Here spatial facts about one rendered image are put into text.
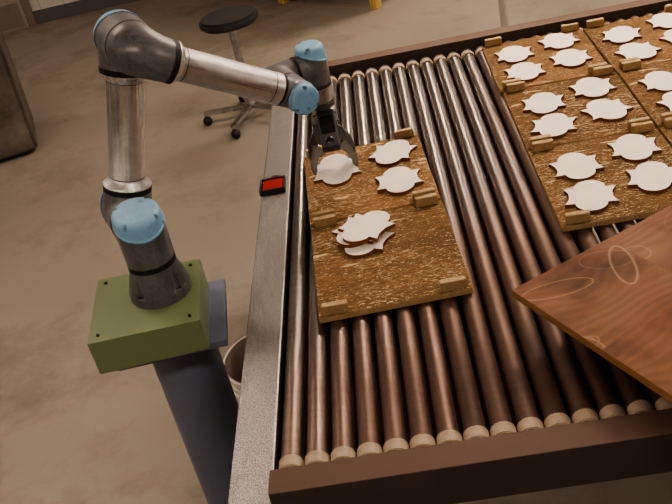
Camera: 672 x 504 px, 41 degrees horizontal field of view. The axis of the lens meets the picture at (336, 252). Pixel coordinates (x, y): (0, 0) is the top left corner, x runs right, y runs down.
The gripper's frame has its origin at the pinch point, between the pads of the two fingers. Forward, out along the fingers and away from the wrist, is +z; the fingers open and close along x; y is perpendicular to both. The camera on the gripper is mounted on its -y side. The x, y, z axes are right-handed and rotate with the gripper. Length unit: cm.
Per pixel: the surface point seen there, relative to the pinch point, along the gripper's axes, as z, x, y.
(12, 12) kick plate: 123, 271, 617
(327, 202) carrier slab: 8.7, 4.1, -1.2
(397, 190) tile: 7.4, -15.0, -4.7
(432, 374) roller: 6, -11, -77
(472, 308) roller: 7, -24, -59
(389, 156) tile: 8.6, -15.6, 16.0
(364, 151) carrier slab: 10.2, -9.0, 24.8
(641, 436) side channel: 1, -43, -107
